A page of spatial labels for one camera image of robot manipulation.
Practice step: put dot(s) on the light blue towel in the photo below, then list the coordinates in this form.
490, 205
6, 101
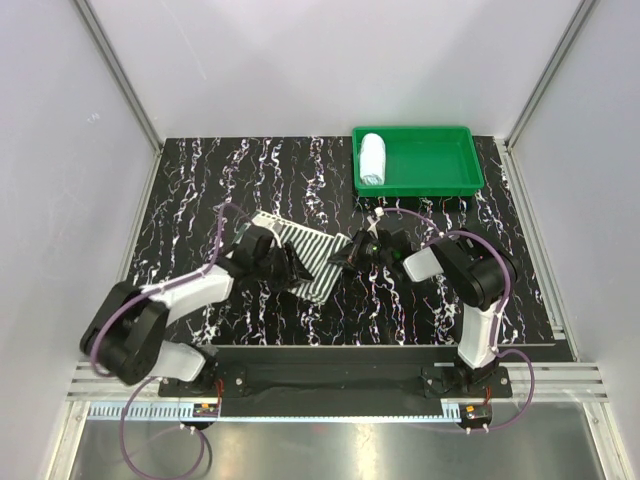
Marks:
372, 160

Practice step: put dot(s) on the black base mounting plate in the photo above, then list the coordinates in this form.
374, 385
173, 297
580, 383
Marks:
249, 370

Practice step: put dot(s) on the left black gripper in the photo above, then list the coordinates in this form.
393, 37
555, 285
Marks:
293, 269

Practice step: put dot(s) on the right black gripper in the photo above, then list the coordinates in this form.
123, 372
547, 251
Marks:
352, 252

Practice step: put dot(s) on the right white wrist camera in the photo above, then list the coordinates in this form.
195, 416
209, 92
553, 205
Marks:
374, 218

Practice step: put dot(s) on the black marble pattern mat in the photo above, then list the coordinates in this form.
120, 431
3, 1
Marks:
310, 180

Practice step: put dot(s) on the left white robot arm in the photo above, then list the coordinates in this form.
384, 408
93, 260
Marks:
126, 338

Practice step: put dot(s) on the green plastic tray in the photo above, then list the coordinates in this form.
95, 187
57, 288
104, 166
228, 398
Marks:
422, 161

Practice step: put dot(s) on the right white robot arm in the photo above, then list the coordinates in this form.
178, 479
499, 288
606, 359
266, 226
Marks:
481, 276

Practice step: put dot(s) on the green white striped towel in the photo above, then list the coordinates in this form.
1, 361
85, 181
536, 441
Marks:
313, 248

